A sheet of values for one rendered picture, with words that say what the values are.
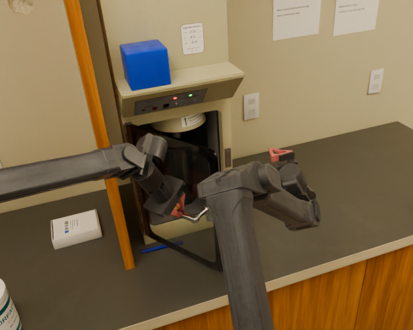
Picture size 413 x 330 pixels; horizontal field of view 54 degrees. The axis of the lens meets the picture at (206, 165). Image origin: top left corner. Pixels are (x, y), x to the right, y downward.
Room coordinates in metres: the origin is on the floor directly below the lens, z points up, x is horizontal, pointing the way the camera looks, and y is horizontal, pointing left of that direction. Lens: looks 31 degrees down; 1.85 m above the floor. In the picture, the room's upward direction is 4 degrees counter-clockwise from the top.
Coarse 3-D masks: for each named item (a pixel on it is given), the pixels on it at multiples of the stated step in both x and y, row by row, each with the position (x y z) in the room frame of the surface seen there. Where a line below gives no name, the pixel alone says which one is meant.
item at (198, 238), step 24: (168, 144) 0.92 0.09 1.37; (192, 144) 0.87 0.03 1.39; (168, 168) 0.93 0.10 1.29; (192, 168) 0.87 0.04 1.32; (216, 168) 0.83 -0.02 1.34; (144, 192) 1.00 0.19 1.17; (192, 192) 0.88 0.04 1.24; (168, 216) 0.94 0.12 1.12; (168, 240) 0.95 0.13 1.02; (192, 240) 0.89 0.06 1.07; (216, 240) 0.83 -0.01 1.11; (216, 264) 0.84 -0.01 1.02
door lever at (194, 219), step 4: (176, 208) 0.87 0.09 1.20; (204, 208) 0.85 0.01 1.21; (180, 212) 0.85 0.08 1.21; (184, 212) 0.85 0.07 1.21; (200, 212) 0.84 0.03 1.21; (204, 212) 0.84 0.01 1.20; (208, 212) 0.84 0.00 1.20; (180, 216) 0.84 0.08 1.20; (184, 216) 0.83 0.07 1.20; (188, 216) 0.83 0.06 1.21; (192, 216) 0.82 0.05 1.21; (196, 216) 0.82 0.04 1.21; (200, 216) 0.83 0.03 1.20; (188, 220) 0.83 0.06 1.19; (192, 220) 0.81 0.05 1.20; (196, 220) 0.81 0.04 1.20
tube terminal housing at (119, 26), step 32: (96, 0) 1.12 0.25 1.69; (128, 0) 1.05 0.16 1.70; (160, 0) 1.07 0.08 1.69; (192, 0) 1.10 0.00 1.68; (224, 0) 1.12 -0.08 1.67; (128, 32) 1.05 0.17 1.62; (160, 32) 1.07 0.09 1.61; (224, 32) 1.12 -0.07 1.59; (192, 64) 1.09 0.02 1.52; (224, 128) 1.12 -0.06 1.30; (224, 160) 1.12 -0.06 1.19
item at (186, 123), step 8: (168, 120) 1.11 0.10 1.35; (176, 120) 1.11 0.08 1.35; (184, 120) 1.11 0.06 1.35; (192, 120) 1.12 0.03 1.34; (200, 120) 1.13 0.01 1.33; (160, 128) 1.11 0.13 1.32; (168, 128) 1.10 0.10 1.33; (176, 128) 1.10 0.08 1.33; (184, 128) 1.10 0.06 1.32; (192, 128) 1.11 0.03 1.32
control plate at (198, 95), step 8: (168, 96) 0.98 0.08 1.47; (176, 96) 0.99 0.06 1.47; (184, 96) 1.01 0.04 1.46; (192, 96) 1.02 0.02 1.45; (200, 96) 1.03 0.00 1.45; (136, 104) 0.96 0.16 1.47; (144, 104) 0.98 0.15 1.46; (152, 104) 0.99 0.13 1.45; (160, 104) 1.00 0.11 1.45; (184, 104) 1.04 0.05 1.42; (136, 112) 1.00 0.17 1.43; (144, 112) 1.01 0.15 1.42
